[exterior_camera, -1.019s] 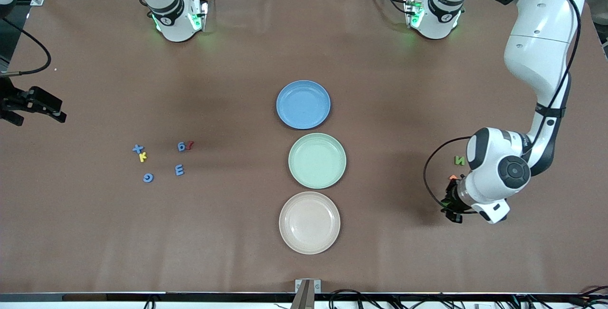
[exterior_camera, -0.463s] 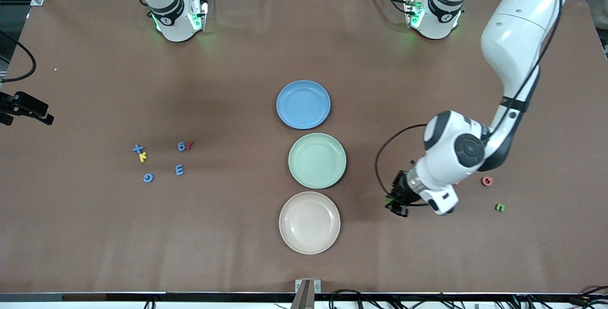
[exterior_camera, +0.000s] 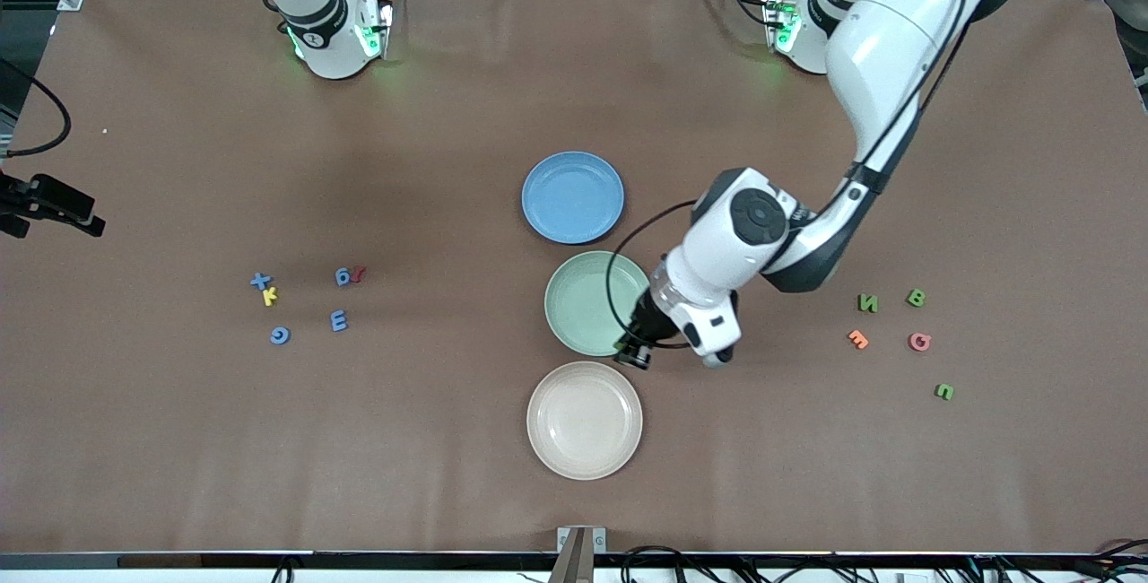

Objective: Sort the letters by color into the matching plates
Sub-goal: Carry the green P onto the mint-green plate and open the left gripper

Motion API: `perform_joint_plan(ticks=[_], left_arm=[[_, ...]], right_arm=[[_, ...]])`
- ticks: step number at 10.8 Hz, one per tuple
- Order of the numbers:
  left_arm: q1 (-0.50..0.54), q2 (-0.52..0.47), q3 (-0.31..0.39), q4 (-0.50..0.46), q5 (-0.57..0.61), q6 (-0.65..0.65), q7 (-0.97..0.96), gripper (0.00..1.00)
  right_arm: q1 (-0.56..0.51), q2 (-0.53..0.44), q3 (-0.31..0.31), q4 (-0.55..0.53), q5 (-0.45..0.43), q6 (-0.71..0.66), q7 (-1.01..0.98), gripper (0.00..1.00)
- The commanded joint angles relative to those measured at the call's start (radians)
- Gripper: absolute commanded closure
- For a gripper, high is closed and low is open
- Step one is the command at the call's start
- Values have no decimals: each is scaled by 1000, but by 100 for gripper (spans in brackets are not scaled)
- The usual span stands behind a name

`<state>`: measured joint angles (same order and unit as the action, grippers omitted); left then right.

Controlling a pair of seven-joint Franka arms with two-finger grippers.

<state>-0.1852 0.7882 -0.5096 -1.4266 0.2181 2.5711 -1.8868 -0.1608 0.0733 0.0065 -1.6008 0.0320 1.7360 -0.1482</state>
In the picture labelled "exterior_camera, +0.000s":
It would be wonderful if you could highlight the light green plate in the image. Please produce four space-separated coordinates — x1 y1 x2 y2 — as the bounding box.
544 250 656 358

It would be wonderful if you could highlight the pale cream plate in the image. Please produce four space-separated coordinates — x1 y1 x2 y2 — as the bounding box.
526 361 644 481

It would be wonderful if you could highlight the blue plate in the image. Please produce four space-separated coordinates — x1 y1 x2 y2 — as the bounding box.
522 151 625 245

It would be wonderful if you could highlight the brown table cover sheet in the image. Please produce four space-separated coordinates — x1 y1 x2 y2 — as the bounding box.
0 0 1148 557

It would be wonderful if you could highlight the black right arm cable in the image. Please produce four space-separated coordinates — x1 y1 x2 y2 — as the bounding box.
0 58 73 158

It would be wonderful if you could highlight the silver aluminium mount bracket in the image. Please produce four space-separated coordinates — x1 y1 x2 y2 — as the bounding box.
556 525 608 583

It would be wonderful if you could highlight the black table edge rail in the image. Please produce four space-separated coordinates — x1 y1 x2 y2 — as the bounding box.
0 551 1148 573

